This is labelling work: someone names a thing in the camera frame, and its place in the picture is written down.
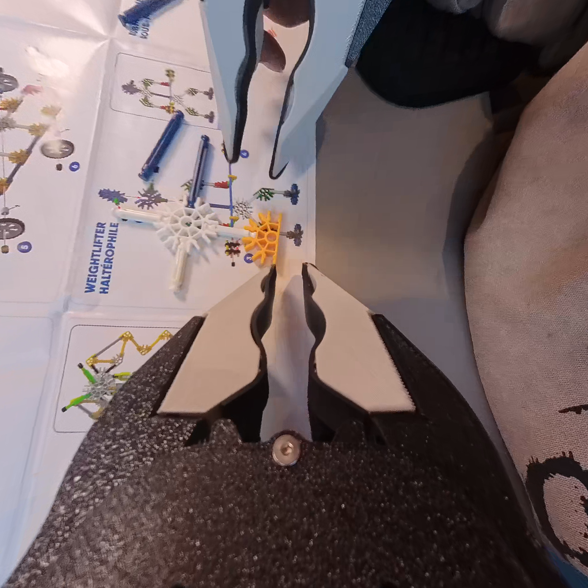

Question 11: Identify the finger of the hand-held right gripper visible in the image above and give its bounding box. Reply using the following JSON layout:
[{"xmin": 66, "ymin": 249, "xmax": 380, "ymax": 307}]
[
  {"xmin": 199, "ymin": 0, "xmax": 266, "ymax": 164},
  {"xmin": 269, "ymin": 0, "xmax": 368, "ymax": 181}
]

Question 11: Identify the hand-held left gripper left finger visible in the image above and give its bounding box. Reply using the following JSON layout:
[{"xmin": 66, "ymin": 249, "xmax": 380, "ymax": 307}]
[{"xmin": 157, "ymin": 265, "xmax": 277, "ymax": 443}]

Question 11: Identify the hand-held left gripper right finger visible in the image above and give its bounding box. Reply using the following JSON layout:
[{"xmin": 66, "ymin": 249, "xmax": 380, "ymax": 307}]
[{"xmin": 301, "ymin": 262, "xmax": 417, "ymax": 443}]

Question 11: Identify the blue plastic rod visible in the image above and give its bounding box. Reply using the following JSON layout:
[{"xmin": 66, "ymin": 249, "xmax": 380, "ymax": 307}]
[
  {"xmin": 118, "ymin": 0, "xmax": 173, "ymax": 27},
  {"xmin": 189, "ymin": 134, "xmax": 213, "ymax": 205},
  {"xmin": 139, "ymin": 111, "xmax": 185, "ymax": 181}
]

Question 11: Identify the orange fan-shaped connector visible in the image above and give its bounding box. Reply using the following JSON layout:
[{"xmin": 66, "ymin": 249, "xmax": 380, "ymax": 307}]
[{"xmin": 241, "ymin": 211, "xmax": 282, "ymax": 266}]

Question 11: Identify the white snowflake connector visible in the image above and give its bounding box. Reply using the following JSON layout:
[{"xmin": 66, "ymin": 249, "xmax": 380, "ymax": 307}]
[{"xmin": 154, "ymin": 195, "xmax": 221, "ymax": 253}]

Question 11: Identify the person's right hand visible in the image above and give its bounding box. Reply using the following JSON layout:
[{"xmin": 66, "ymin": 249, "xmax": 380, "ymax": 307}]
[{"xmin": 258, "ymin": 0, "xmax": 318, "ymax": 74}]

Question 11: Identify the dark cloth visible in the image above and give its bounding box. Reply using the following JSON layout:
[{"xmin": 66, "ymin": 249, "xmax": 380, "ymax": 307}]
[{"xmin": 356, "ymin": 0, "xmax": 545, "ymax": 109}]

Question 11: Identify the white printed instruction sheet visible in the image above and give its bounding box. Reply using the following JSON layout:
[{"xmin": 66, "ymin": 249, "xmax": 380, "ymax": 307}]
[{"xmin": 0, "ymin": 0, "xmax": 318, "ymax": 543}]

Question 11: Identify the beige printed sweatshirt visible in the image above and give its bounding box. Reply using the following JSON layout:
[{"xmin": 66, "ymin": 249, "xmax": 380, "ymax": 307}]
[{"xmin": 390, "ymin": 0, "xmax": 588, "ymax": 577}]

